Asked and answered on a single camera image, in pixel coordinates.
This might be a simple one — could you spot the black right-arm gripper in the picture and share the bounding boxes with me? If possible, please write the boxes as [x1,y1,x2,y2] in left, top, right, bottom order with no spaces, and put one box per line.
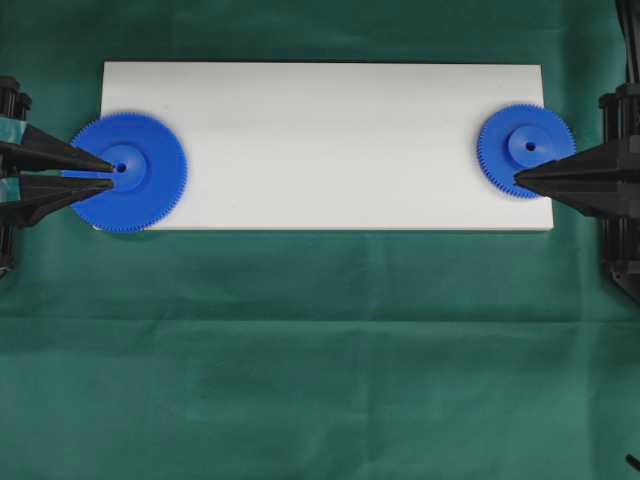
[515,84,639,221]

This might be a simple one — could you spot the small blue gear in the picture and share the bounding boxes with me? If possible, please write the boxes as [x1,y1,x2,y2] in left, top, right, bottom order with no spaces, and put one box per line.
[476,104,576,199]

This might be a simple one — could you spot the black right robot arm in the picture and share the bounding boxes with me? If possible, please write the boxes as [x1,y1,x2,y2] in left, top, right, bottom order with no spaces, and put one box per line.
[514,1,639,295]

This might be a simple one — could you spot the green cloth table cover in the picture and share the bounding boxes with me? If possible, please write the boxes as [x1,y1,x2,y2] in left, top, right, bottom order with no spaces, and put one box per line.
[1,1,639,479]

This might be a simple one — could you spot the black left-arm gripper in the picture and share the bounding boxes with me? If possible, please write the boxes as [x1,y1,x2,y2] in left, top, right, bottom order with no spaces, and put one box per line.
[1,75,114,277]

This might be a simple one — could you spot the white rectangular board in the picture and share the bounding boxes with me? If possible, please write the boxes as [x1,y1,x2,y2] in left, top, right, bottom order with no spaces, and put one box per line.
[101,61,553,231]

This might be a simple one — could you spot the large blue gear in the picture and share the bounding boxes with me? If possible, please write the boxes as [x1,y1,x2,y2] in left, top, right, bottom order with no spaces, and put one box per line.
[61,112,188,233]

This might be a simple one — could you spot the black cable tip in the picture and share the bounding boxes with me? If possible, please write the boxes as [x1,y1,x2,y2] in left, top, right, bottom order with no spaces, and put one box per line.
[625,454,640,471]

